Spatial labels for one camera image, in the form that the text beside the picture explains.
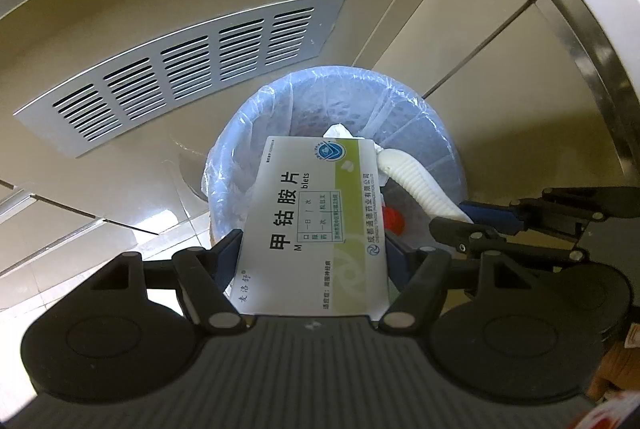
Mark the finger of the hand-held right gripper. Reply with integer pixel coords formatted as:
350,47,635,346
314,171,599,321
459,186,640,235
429,215,588,266

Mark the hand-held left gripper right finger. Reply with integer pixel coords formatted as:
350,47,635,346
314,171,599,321
378,239,538,335

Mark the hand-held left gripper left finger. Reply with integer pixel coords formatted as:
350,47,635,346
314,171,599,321
90,229,248,335

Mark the white corrugated tube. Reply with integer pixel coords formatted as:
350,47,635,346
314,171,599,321
375,144,473,225

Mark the white green medicine box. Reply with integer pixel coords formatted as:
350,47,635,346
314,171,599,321
232,136,391,317

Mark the blue trash bin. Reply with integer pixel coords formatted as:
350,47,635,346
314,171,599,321
200,65,468,260

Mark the clear plastic bin liner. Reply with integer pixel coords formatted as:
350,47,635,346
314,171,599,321
200,65,468,260

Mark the person's red white clothing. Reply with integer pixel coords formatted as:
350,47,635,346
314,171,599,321
582,324,640,429

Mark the silver cabinet vent grille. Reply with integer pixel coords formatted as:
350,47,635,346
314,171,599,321
12,0,348,160

